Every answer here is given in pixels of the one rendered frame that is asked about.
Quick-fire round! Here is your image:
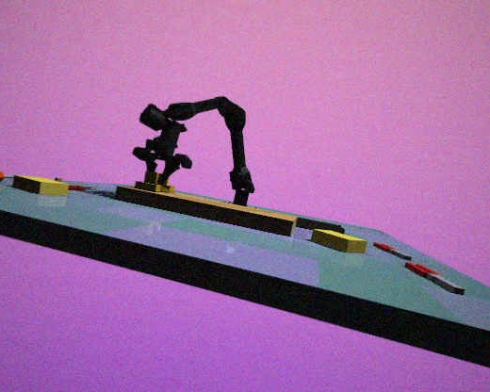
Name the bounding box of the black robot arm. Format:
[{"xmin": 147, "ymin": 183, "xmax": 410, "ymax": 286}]
[{"xmin": 139, "ymin": 96, "xmax": 255, "ymax": 207}]

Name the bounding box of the tan floor panel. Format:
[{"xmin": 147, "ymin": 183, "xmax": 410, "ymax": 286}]
[{"xmin": 115, "ymin": 186, "xmax": 297, "ymax": 237}]

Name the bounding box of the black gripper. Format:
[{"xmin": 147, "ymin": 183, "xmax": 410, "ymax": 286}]
[{"xmin": 133, "ymin": 134, "xmax": 192, "ymax": 184}]

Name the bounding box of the yellow rectangular block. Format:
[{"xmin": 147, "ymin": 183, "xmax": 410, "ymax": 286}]
[
  {"xmin": 311, "ymin": 229, "xmax": 367, "ymax": 253},
  {"xmin": 12, "ymin": 175, "xmax": 69, "ymax": 195}
]

